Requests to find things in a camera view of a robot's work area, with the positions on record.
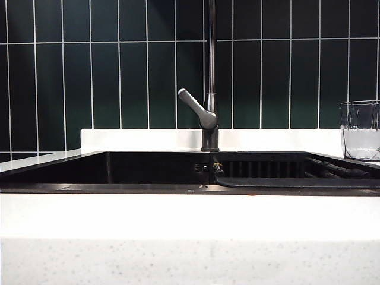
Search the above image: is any dark metal gooseneck faucet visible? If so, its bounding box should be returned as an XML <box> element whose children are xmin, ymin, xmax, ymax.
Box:
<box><xmin>201</xmin><ymin>0</ymin><xmax>220</xmax><ymax>153</ymax></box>

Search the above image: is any black sink basin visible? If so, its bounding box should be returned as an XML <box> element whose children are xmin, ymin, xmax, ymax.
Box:
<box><xmin>0</xmin><ymin>150</ymin><xmax>380</xmax><ymax>197</ymax></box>

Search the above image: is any black slatted drain rack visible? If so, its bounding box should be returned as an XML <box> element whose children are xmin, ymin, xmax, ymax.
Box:
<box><xmin>214</xmin><ymin>156</ymin><xmax>380</xmax><ymax>190</ymax></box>

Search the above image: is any clear plastic container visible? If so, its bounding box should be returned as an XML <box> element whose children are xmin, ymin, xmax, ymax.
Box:
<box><xmin>339</xmin><ymin>100</ymin><xmax>380</xmax><ymax>162</ymax></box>

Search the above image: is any grey faucet lever handle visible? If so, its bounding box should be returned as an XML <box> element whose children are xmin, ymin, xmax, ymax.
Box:
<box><xmin>177</xmin><ymin>88</ymin><xmax>219</xmax><ymax>130</ymax></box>

